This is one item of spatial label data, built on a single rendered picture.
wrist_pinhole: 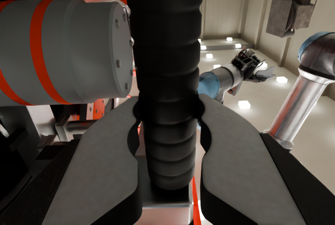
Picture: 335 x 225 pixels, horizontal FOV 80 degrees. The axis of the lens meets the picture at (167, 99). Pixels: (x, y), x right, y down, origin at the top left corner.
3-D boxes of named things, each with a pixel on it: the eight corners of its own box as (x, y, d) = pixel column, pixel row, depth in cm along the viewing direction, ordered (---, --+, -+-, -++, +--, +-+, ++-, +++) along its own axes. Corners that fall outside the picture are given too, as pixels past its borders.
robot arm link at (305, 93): (380, 43, 58) (287, 178, 80) (331, 32, 70) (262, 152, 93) (355, 34, 54) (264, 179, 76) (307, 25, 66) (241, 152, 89)
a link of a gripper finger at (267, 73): (287, 71, 68) (263, 66, 65) (275, 83, 72) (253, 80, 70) (282, 65, 70) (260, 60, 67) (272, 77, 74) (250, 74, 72)
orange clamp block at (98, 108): (65, 116, 54) (80, 121, 62) (94, 115, 54) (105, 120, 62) (67, 91, 55) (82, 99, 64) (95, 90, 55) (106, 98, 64)
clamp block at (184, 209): (63, 209, 14) (82, 247, 16) (195, 205, 14) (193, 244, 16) (87, 154, 18) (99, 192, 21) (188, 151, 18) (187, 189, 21)
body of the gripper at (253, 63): (267, 60, 65) (249, 69, 58) (252, 79, 71) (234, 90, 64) (249, 47, 68) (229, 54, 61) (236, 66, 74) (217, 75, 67)
